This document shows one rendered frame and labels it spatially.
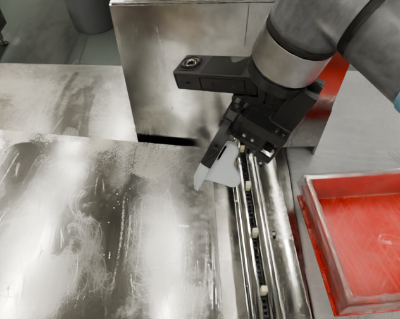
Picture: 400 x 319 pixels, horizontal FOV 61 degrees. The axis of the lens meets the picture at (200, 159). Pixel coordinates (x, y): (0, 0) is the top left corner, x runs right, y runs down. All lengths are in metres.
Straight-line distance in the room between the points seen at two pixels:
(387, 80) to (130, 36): 0.57
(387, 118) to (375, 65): 1.02
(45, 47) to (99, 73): 1.90
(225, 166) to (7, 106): 1.03
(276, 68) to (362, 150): 0.85
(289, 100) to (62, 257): 0.58
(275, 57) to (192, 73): 0.12
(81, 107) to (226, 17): 0.68
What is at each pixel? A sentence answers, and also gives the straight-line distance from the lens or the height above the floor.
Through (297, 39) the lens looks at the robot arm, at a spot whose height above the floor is 1.45.
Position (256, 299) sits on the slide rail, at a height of 0.85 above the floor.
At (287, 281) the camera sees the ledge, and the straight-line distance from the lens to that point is 0.83.
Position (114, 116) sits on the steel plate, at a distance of 1.19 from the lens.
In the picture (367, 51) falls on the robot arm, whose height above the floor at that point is 1.47.
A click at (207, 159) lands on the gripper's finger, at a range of 0.44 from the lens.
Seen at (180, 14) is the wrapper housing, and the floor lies 1.28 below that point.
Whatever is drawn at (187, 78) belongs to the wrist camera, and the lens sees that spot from 0.43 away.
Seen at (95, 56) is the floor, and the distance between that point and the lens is 3.02.
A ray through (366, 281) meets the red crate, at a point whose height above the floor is 0.82.
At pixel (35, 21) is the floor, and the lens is 3.67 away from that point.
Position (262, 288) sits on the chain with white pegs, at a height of 0.87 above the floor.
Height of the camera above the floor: 1.62
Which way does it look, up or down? 51 degrees down
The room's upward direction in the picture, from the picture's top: straight up
